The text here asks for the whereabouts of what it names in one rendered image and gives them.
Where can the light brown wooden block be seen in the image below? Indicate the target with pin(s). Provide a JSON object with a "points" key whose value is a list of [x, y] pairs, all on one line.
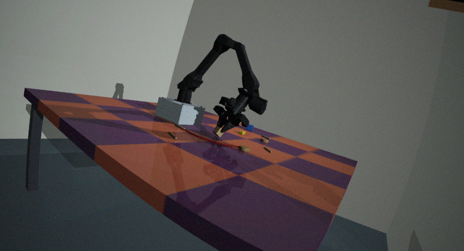
{"points": [[217, 131]]}

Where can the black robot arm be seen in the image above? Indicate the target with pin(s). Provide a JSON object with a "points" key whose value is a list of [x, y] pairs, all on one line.
{"points": [[250, 97]]}

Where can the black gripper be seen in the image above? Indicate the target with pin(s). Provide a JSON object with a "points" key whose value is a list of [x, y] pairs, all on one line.
{"points": [[234, 118]]}

